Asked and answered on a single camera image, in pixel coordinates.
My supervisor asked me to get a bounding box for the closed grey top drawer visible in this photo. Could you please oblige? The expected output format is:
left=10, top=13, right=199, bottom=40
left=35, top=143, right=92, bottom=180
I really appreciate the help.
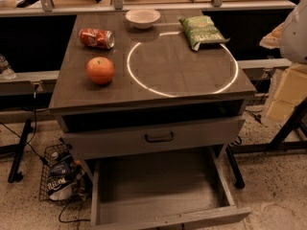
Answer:
left=63, top=116, right=245, bottom=160

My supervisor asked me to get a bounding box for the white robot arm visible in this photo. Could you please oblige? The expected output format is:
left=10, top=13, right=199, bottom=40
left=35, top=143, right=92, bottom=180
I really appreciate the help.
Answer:
left=260, top=0, right=307, bottom=122

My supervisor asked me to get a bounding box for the black wire basket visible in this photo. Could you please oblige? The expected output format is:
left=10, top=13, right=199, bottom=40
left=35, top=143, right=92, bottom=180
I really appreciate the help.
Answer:
left=39, top=144, right=90, bottom=202

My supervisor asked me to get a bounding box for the grey drawer cabinet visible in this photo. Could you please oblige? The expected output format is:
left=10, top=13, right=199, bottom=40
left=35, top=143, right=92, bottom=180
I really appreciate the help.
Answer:
left=48, top=9, right=257, bottom=230

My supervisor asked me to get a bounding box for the white bowl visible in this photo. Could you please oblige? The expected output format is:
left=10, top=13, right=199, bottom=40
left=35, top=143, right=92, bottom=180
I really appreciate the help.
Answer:
left=126, top=9, right=160, bottom=30

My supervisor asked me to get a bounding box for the red soda can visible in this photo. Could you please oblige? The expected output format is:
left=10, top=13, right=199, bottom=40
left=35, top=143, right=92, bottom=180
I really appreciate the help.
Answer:
left=79, top=28, right=115, bottom=50

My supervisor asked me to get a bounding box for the green jalapeno chip bag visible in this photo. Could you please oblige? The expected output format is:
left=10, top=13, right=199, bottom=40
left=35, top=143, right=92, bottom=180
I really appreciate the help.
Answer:
left=178, top=15, right=229, bottom=51

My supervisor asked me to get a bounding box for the open grey lower drawer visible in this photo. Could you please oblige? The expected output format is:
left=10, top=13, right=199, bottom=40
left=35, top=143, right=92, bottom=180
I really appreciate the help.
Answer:
left=91, top=148, right=250, bottom=230

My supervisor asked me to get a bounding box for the red apple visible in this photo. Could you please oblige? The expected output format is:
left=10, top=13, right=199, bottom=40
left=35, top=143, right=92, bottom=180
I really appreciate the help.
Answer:
left=85, top=57, right=114, bottom=85

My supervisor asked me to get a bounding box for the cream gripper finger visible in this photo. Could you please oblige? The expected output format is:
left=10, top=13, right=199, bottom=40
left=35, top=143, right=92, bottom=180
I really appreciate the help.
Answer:
left=267, top=64, right=307, bottom=123
left=259, top=23, right=283, bottom=49

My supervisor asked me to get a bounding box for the black and white chip bag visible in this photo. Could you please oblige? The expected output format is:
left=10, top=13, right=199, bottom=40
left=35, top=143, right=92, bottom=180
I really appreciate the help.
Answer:
left=47, top=176, right=72, bottom=201

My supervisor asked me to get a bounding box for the black drawer handle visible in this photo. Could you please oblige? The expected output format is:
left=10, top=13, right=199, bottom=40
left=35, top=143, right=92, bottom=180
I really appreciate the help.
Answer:
left=144, top=131, right=175, bottom=143

